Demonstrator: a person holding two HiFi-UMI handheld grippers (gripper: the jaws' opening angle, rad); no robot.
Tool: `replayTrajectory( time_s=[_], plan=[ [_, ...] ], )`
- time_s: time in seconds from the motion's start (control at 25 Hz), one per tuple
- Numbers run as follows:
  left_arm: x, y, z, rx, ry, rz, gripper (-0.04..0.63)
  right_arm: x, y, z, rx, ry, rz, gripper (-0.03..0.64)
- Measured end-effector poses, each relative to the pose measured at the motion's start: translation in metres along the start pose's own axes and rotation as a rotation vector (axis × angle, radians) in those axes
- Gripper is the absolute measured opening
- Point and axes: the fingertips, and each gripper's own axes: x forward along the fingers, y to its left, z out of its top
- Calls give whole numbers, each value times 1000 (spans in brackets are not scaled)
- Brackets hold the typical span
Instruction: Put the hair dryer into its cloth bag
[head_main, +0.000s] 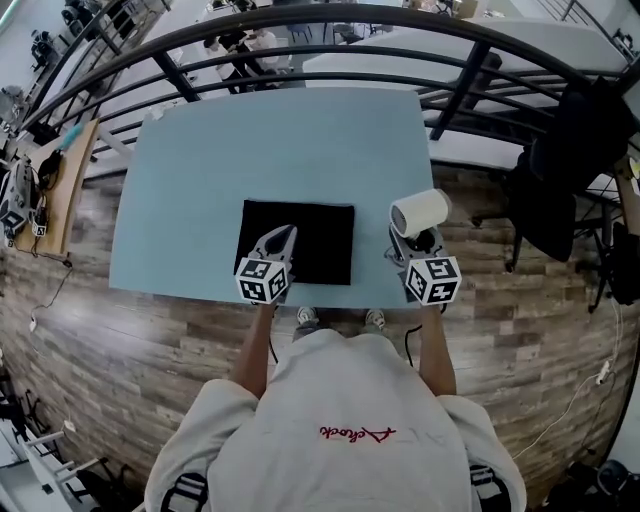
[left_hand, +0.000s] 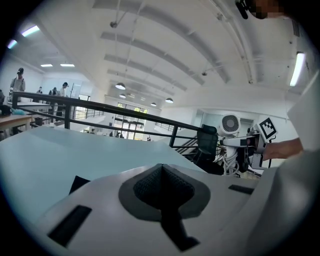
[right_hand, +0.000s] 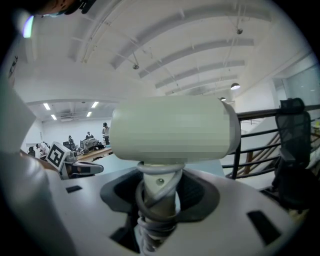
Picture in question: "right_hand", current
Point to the ceiling spot fixture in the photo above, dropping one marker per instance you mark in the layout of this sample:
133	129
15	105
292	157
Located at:
135	66
239	31

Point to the wooden staircase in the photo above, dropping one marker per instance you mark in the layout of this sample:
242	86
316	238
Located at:
262	155

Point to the grey machine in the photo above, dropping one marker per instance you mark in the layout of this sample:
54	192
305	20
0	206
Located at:
88	143

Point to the ceiling light panel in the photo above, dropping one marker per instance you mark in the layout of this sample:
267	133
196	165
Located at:
53	117
89	114
95	104
46	106

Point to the person's left forearm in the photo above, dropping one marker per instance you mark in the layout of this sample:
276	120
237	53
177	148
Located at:
35	160

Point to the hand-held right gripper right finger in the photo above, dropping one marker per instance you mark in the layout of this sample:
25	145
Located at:
197	200

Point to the person's white shirt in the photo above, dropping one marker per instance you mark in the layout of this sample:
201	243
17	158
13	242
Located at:
15	120

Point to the black pendant lamp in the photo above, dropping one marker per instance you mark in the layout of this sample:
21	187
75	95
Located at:
235	86
223	99

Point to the person's head with mask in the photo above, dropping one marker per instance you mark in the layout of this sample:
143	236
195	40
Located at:
57	6

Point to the black metal railing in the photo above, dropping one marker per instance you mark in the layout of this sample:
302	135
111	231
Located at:
257	152

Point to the wooden work table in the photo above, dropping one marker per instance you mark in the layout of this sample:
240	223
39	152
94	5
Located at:
96	153

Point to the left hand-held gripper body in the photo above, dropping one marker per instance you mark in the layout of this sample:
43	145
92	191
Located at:
58	155

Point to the pale green hair dryer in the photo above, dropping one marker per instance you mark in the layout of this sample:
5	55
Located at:
170	130

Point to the black mesh office chair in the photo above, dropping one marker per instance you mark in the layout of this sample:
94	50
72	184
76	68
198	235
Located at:
295	150

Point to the glass partition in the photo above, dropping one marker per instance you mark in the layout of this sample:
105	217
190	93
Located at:
300	82

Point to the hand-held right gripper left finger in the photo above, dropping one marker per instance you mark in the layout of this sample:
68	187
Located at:
122	192

